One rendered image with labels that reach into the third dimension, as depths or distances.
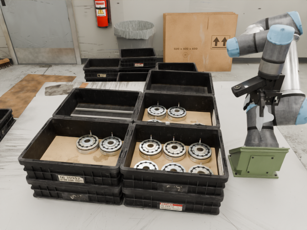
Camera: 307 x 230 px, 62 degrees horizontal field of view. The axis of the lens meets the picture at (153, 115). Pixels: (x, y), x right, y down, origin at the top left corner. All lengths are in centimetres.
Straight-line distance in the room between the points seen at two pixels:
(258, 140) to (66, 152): 86
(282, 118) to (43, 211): 109
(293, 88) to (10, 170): 137
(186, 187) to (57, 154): 59
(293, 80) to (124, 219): 94
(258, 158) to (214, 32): 293
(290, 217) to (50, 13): 381
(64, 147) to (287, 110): 101
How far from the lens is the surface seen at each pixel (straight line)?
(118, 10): 399
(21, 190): 133
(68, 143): 128
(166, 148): 114
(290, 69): 131
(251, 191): 126
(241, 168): 127
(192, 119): 139
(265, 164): 128
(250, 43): 103
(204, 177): 95
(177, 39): 388
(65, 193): 116
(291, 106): 125
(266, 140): 123
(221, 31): 399
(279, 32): 91
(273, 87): 100
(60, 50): 433
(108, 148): 116
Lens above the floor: 162
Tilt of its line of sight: 34 degrees down
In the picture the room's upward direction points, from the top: straight up
